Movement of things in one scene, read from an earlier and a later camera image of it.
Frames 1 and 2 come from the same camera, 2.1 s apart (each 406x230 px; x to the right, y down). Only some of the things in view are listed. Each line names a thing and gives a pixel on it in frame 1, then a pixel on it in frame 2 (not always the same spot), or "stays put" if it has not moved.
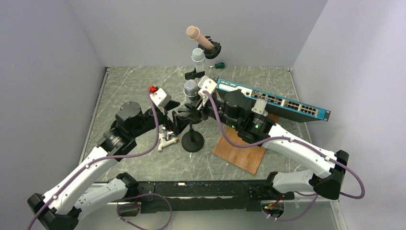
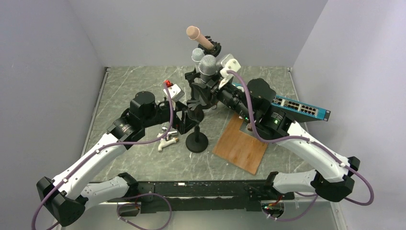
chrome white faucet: [165, 139] stays put
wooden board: [245, 158] stays put
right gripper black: [201, 105] to [212, 87]
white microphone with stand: [198, 56] stays put
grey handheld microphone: [191, 89] to [207, 67]
